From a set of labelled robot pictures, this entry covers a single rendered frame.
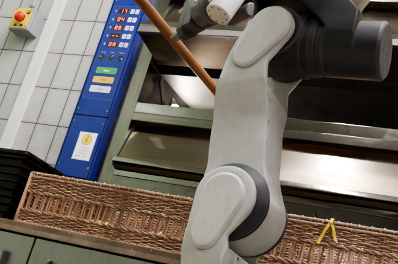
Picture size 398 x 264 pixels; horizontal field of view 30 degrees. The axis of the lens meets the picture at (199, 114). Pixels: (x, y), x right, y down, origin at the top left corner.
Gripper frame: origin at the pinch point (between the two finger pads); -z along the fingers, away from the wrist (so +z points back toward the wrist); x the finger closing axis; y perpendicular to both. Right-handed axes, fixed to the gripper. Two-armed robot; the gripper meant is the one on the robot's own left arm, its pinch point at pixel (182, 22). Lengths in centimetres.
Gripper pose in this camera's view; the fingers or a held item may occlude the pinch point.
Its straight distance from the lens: 203.7
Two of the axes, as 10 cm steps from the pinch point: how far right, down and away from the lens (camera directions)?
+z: 5.2, -1.6, -8.4
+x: -2.6, 9.0, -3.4
